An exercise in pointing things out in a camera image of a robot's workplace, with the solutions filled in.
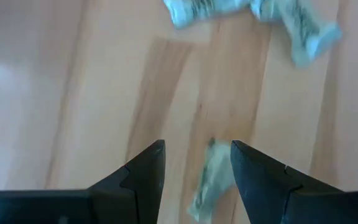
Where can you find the stevia sweetener packet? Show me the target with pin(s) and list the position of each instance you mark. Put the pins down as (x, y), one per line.
(211, 180)
(306, 34)
(191, 11)

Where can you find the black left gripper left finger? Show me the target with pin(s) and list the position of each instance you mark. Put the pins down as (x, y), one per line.
(141, 186)

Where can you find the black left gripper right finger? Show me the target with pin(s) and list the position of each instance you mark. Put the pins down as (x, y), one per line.
(259, 186)

